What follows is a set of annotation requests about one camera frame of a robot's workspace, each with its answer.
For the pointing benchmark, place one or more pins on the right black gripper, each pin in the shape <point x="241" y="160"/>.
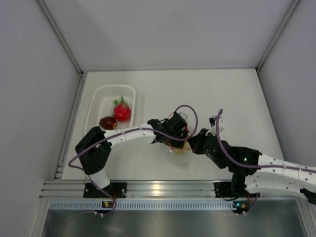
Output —
<point x="197" y="141"/>

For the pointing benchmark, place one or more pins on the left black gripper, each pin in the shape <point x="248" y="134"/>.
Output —
<point x="176" y="143"/>

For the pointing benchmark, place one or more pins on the fake yellow mango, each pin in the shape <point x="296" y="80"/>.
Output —
<point x="179" y="151"/>

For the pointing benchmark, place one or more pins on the fake red dragon fruit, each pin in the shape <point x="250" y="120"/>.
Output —
<point x="122" y="111"/>

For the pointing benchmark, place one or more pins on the clear zip top bag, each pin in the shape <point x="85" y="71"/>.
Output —
<point x="179" y="158"/>

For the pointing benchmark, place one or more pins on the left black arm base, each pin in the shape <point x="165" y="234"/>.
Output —
<point x="116" y="190"/>

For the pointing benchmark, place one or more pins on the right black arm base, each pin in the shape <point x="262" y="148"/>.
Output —
<point x="223" y="190"/>

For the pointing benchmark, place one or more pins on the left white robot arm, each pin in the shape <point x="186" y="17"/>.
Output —
<point x="96" y="146"/>

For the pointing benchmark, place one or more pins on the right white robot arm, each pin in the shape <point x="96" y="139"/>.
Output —
<point x="254" y="172"/>

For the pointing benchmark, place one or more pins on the white perforated plastic basket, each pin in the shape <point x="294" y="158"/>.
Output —
<point x="102" y="103"/>

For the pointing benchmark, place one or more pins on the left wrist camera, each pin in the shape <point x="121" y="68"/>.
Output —
<point x="181" y="116"/>

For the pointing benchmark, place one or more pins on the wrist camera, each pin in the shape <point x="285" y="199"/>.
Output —
<point x="181" y="116"/>
<point x="217" y="125"/>

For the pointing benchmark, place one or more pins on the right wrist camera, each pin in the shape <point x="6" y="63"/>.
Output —
<point x="217" y="125"/>

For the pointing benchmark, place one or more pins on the aluminium mounting rail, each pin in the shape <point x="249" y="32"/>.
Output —
<point x="135" y="189"/>

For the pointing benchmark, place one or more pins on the white slotted cable duct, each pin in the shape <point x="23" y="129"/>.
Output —
<point x="102" y="205"/>

